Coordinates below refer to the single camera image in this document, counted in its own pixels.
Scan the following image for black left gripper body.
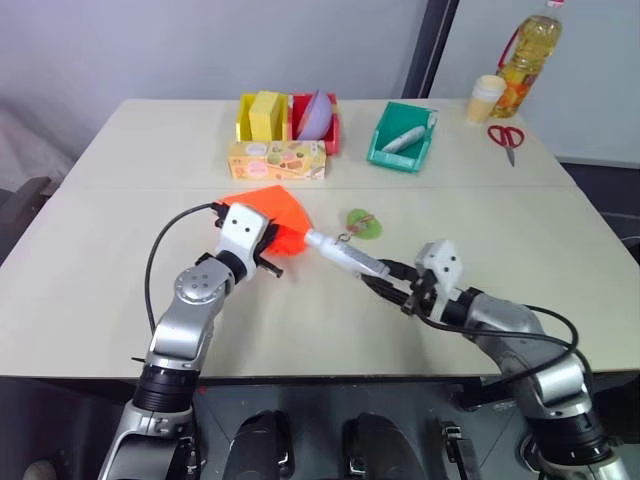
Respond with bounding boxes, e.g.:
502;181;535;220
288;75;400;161
251;243;285;280

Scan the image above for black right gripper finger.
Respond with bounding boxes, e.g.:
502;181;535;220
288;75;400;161
360;274;412;308
375;257;418;278

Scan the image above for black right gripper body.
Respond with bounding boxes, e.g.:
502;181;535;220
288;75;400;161
397;264;438;321

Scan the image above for orange pouch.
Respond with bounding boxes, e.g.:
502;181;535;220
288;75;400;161
219;184;315;257

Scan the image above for white tube with grey cap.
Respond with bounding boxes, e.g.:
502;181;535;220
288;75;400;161
381;124;430;154

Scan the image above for colourful printed snack box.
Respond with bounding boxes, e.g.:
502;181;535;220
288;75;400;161
226;139;332;182

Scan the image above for yellow block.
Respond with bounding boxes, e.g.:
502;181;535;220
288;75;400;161
247;89;285;142

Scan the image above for red plastic bin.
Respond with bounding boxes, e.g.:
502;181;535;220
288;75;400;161
286;92;347;157

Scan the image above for yellow plastic bin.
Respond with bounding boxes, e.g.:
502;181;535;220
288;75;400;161
234;91;292;144

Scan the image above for purple bowl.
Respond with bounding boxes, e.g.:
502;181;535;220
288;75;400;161
296;89;336;142

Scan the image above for green plastic bin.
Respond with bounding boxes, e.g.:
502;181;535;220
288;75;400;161
365;100;441;175

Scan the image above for red scissors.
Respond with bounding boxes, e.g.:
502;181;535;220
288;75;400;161
486;123;526;168

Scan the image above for dark rounded shape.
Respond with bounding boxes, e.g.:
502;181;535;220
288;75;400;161
231;409;297;480

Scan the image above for paper cup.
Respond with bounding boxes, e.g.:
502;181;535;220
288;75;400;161
465;74;508;127

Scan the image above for cooking oil bottle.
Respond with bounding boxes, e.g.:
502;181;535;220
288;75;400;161
494;0;567;120

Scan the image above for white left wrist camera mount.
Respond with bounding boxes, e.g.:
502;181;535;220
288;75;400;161
214;202;270;282

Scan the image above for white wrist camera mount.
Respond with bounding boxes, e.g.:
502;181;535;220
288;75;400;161
413;239;464;322
214;202;270;282

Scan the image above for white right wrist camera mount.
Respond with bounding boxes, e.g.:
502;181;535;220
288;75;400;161
413;239;464;322

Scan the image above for green keychain charm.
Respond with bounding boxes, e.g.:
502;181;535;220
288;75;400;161
340;206;384;245

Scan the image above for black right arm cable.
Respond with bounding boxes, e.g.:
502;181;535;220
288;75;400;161
422;302;582;374

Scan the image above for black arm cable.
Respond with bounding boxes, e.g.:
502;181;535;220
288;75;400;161
144;200;225;337
422;302;582;374

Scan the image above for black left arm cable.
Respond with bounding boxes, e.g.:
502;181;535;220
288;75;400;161
144;200;225;337

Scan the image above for dark vertical post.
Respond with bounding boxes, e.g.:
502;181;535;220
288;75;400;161
401;0;462;100

